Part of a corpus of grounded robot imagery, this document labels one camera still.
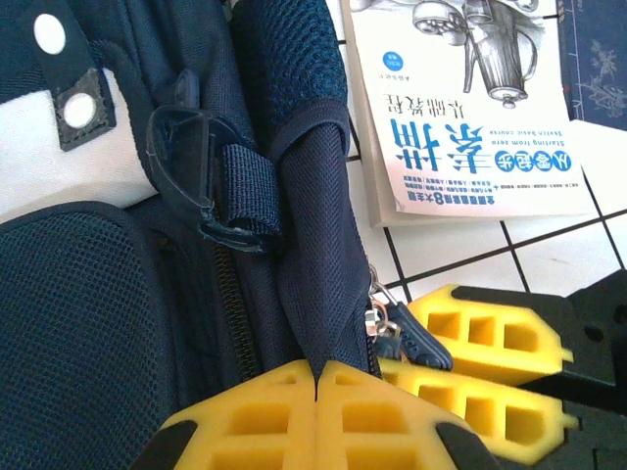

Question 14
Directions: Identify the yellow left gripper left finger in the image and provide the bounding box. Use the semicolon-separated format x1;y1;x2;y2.
141;358;318;470

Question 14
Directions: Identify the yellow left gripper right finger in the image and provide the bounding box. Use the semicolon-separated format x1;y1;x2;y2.
315;359;502;470

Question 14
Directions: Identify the navy blue student backpack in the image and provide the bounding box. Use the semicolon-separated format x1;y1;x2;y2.
0;0;455;470

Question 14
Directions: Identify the white sketch drawing book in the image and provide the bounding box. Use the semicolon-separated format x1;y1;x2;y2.
341;0;598;230

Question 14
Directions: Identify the navy blue floral book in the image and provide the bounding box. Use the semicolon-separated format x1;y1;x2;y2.
556;0;627;132

